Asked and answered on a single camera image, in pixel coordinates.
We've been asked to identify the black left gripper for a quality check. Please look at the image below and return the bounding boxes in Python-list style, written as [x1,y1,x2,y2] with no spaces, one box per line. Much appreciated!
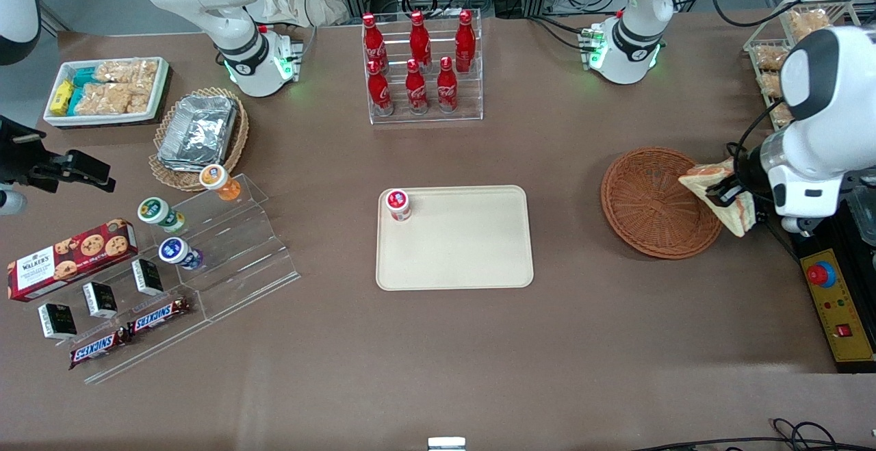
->
[705,138,778,207]

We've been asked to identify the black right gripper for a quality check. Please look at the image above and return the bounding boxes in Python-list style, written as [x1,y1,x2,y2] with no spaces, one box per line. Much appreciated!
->
[0,116,116,195]

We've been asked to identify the triangular sandwich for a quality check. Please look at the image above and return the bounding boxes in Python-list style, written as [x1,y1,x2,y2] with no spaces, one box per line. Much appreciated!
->
[679,162,757,238]

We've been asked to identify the brown wicker basket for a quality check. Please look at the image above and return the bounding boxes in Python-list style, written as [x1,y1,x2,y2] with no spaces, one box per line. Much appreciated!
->
[600,147,725,260]

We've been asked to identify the light wicker basket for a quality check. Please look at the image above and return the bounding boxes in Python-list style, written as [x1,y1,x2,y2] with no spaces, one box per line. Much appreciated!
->
[149,87,250,192]

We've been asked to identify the beige plastic tray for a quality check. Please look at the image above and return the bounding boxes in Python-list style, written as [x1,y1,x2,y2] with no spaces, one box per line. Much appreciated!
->
[376,185,534,292]

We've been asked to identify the white rectangular bin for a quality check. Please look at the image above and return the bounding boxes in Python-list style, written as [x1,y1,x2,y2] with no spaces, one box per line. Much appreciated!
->
[43,57,170,128]

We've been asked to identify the clear rice cracker pack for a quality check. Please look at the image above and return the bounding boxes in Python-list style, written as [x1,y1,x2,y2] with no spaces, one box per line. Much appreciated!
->
[79,83,153,115]
[94,60,159,86]

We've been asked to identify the yellow snack packet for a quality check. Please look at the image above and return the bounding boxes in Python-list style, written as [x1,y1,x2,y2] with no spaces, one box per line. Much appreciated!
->
[49,80,75,115]

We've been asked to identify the green lid gum bottle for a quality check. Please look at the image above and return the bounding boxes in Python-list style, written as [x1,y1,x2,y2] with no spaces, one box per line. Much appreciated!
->
[137,196,185,234]

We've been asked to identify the red Walkers cookie box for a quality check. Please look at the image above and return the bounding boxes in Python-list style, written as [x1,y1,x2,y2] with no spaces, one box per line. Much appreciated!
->
[7,218,139,302]

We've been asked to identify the black base box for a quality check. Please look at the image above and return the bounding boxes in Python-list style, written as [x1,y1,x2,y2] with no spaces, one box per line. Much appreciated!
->
[780,198,876,374]

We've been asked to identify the stacked aluminium foil containers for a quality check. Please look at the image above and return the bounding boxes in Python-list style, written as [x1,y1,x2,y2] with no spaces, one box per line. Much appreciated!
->
[157,95,239,171]

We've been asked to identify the blue lid gum bottle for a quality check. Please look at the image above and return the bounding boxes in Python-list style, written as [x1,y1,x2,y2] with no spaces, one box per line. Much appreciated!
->
[158,237,204,271]

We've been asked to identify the small black snack box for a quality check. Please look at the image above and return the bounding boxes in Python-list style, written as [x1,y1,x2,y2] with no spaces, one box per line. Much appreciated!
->
[131,258,165,296]
[82,281,118,319]
[38,302,78,340]

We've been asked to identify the orange lid gum bottle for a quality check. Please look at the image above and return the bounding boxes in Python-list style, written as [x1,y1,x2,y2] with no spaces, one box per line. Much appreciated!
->
[199,164,242,202]

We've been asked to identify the Snickers chocolate bar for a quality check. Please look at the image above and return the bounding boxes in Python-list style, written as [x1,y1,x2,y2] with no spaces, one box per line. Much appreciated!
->
[127,297,192,337]
[68,328,129,370]

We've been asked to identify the yellow emergency stop box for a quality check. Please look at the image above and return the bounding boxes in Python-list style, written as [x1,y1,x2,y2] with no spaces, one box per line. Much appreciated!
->
[799,249,876,364]

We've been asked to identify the clear acrylic stepped stand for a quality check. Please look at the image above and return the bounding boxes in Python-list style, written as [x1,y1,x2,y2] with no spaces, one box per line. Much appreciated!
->
[58,174,300,385]

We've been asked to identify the clear acrylic bottle rack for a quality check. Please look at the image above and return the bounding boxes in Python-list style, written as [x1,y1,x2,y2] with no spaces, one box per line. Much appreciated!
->
[361,10,484,125]

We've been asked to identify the red cola bottle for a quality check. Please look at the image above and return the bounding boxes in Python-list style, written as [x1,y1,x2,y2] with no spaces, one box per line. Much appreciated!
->
[455,10,476,72]
[367,60,394,116]
[361,13,387,68]
[405,60,430,115]
[437,56,459,113]
[409,10,433,72]

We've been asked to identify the red lid gum bottle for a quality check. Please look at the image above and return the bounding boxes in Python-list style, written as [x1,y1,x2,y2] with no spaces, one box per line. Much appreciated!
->
[385,189,413,222]

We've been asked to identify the white wire rack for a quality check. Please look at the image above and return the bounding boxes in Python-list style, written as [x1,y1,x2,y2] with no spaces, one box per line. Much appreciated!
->
[744,0,863,130]

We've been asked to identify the black cable on table edge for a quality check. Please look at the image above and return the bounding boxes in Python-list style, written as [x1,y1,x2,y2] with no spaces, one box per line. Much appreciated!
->
[630,418,876,451]

